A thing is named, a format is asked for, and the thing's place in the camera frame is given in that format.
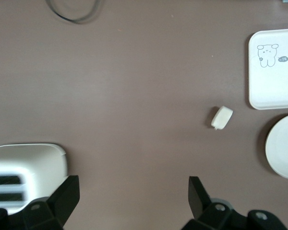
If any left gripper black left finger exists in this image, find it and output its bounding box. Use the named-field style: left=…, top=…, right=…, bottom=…
left=0, top=175, right=80, bottom=230

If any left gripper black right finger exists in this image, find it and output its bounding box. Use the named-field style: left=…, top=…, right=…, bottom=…
left=182, top=176, right=288, bottom=230

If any white steamed bun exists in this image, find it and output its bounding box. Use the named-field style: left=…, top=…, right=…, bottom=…
left=210, top=106, right=233, bottom=131

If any beige round bowl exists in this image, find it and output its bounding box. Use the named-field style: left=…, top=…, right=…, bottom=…
left=265, top=113, right=288, bottom=180

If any cream two-slot toaster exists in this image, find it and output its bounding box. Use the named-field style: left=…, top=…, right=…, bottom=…
left=0, top=143, right=68, bottom=215

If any beige rabbit print tray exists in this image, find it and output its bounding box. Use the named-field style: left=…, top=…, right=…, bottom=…
left=248, top=28, right=288, bottom=111

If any brown table mat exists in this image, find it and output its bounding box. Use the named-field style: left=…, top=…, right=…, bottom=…
left=0, top=0, right=288, bottom=230

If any looped black cable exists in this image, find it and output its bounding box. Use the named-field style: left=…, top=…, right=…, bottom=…
left=45, top=0, right=101, bottom=24

